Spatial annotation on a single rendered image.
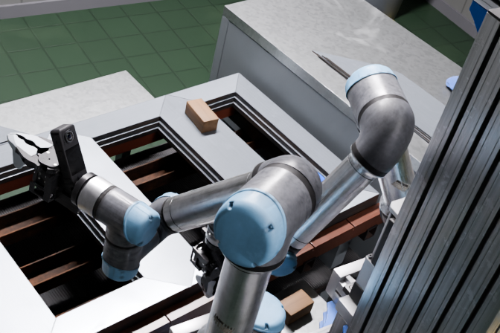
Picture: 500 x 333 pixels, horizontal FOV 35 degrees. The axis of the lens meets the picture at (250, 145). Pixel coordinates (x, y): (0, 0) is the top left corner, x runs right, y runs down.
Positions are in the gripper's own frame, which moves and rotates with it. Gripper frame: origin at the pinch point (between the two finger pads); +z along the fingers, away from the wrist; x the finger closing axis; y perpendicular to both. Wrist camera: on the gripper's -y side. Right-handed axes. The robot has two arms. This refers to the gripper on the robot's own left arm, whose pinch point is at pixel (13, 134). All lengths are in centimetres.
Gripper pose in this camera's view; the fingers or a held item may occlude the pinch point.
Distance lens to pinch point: 168.0
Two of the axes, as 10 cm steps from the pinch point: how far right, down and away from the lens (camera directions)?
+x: 5.0, -3.4, 8.0
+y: -2.7, 8.2, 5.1
